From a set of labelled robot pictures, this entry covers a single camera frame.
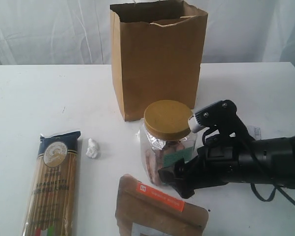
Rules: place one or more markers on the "white blue milk carton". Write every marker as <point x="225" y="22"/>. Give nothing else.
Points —
<point x="254" y="132"/>

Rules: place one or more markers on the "almond jar yellow lid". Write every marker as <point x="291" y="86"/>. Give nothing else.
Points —
<point x="165" y="137"/>

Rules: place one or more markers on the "brown paper bag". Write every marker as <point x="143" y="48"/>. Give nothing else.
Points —
<point x="156" y="53"/>

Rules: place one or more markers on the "brown kraft pouch orange stripe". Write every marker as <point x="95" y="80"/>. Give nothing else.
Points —
<point x="142" y="210"/>

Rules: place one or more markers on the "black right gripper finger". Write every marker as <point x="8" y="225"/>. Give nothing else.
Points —
<point x="180" y="176"/>

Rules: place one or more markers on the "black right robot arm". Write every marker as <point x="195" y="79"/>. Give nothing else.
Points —
<point x="277" y="156"/>

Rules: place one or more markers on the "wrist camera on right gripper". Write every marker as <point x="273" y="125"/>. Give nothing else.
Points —
<point x="221" y="116"/>

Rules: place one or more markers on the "white backdrop curtain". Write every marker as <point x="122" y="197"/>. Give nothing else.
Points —
<point x="78" y="31"/>

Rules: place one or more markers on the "spaghetti packet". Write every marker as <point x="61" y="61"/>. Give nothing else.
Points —
<point x="51" y="202"/>

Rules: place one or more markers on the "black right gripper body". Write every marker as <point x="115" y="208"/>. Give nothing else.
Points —
<point x="219" y="162"/>

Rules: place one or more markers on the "small white figurine by packet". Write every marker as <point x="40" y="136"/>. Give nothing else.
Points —
<point x="92" y="149"/>

